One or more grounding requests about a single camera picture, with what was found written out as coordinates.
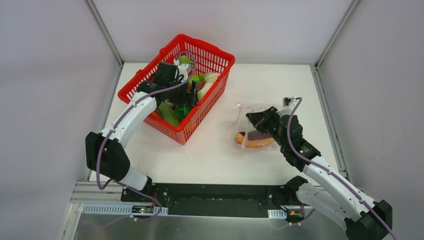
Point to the dark green leaf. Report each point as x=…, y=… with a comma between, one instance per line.
x=173, y=115

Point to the purple red grape bunch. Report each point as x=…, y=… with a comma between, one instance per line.
x=199, y=85

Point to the orange yellow fruit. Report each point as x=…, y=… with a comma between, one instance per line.
x=156, y=115

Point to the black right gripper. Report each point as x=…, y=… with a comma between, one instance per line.
x=269, y=117

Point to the red plastic basket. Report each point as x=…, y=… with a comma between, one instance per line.
x=209, y=58

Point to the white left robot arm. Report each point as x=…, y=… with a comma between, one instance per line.
x=105, y=151

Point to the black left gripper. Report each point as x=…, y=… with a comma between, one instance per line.
x=192, y=93

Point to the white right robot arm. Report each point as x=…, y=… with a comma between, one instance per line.
x=357, y=214

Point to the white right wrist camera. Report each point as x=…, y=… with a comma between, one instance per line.
x=289, y=104

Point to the clear pink-dotted zip bag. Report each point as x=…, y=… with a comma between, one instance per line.
x=241, y=123

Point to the green white bok choy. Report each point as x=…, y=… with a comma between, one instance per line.
x=202, y=92

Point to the pale green napa cabbage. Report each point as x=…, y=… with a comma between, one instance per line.
x=185, y=59

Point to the light green lettuce head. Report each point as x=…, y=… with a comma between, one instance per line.
x=209, y=77

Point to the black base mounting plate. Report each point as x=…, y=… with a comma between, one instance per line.
x=222, y=200

